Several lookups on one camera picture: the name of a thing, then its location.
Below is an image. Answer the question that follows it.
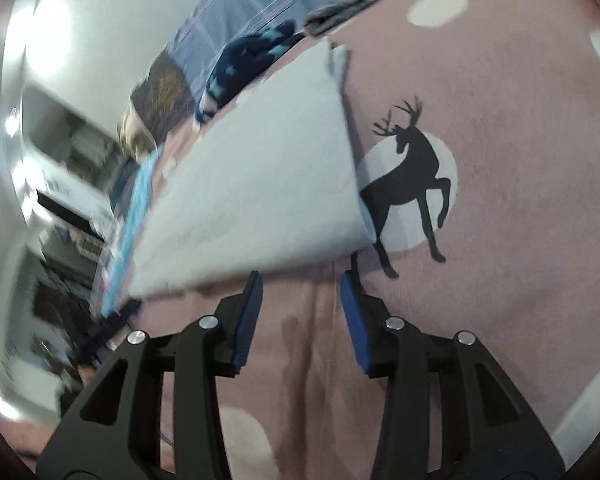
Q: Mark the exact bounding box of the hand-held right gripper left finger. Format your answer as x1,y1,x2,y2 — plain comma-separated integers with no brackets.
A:
36,270,264,480

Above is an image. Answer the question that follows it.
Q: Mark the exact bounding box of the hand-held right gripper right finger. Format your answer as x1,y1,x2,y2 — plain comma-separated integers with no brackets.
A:
340,271,566,480

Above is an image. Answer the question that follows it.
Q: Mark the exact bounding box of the pale grey small garment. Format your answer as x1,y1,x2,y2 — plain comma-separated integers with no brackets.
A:
127,36,377,307

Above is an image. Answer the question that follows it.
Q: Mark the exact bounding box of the turquoise cloth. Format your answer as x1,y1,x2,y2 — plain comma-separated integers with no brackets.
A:
99,149,162,317

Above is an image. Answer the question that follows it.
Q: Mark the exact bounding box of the dark brown panel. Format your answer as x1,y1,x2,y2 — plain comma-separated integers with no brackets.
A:
129,50,202,137

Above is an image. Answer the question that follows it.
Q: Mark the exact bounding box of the white shelf unit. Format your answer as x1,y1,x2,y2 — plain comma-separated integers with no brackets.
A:
21,84,124,177

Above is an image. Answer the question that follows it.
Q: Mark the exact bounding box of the pink deer print blanket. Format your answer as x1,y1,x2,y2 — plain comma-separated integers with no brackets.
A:
0,0,600,480

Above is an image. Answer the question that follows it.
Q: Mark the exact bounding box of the navy star print cloth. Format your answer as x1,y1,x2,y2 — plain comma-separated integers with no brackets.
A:
195,19,307,127

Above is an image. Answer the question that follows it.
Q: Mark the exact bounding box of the blue plaid blanket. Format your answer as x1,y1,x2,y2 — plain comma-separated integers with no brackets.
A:
167,0,402,107

